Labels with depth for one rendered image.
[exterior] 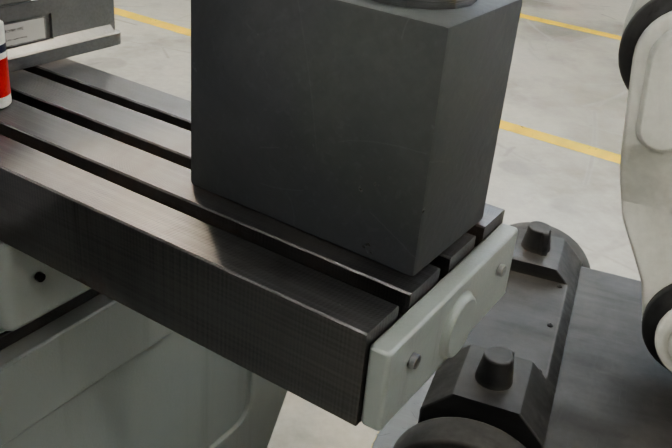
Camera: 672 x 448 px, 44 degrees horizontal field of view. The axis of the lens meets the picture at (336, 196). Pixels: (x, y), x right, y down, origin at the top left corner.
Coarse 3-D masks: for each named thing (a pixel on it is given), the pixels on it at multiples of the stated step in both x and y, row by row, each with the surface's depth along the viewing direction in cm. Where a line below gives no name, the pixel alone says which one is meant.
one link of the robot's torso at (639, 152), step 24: (648, 48) 87; (648, 72) 87; (648, 96) 88; (648, 120) 89; (624, 144) 92; (648, 144) 90; (624, 168) 95; (648, 168) 93; (624, 192) 98; (648, 192) 96; (624, 216) 100; (648, 216) 98; (648, 240) 100; (648, 264) 101; (648, 288) 102; (648, 312) 102; (648, 336) 103
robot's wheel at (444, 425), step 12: (432, 420) 97; (444, 420) 97; (456, 420) 96; (468, 420) 96; (408, 432) 99; (420, 432) 96; (432, 432) 95; (444, 432) 94; (456, 432) 94; (468, 432) 94; (480, 432) 94; (492, 432) 94; (504, 432) 95; (396, 444) 99; (408, 444) 96; (420, 444) 95; (432, 444) 94; (444, 444) 93; (456, 444) 93; (468, 444) 92; (480, 444) 92; (492, 444) 93; (504, 444) 93; (516, 444) 94
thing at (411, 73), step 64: (192, 0) 62; (256, 0) 59; (320, 0) 56; (384, 0) 55; (448, 0) 55; (512, 0) 59; (192, 64) 65; (256, 64) 61; (320, 64) 58; (384, 64) 55; (448, 64) 53; (192, 128) 67; (256, 128) 63; (320, 128) 60; (384, 128) 56; (448, 128) 56; (256, 192) 66; (320, 192) 62; (384, 192) 58; (448, 192) 60; (384, 256) 60
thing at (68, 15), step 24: (48, 0) 93; (72, 0) 96; (96, 0) 99; (24, 24) 92; (48, 24) 95; (72, 24) 97; (96, 24) 100; (24, 48) 92; (48, 48) 94; (72, 48) 96; (96, 48) 99
